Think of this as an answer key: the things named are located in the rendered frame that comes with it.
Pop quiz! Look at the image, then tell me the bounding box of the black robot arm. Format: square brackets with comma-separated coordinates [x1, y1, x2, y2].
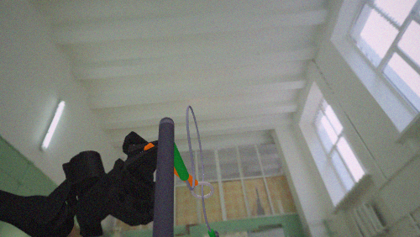
[0, 150, 155, 237]

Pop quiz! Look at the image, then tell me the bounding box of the orange handle with grey loop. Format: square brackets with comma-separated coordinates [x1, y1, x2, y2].
[144, 143, 214, 199]

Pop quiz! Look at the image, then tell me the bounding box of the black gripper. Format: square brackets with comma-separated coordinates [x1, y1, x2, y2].
[92, 131, 158, 226]

